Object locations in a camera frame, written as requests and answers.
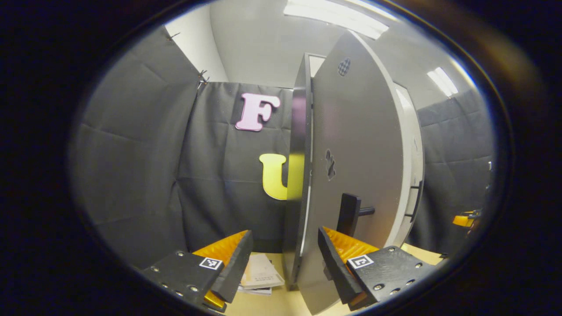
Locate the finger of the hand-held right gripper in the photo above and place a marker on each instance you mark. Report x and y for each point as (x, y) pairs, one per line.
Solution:
(463, 219)

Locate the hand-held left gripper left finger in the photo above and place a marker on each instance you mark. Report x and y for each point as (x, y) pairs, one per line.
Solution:
(235, 270)

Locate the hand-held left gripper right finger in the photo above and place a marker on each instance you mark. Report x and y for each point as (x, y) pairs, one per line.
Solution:
(336, 270)

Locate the white cabinet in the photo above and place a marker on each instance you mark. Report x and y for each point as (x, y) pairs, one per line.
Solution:
(298, 131)

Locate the stack of white booklets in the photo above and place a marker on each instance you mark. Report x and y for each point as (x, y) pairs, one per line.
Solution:
(263, 274)

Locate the small ceiling light panel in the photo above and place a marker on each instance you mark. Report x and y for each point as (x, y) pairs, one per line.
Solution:
(442, 81)

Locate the black backdrop cloth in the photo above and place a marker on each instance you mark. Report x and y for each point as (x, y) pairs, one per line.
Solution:
(131, 153)

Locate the long ceiling light panel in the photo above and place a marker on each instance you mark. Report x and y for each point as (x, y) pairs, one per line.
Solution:
(338, 17)

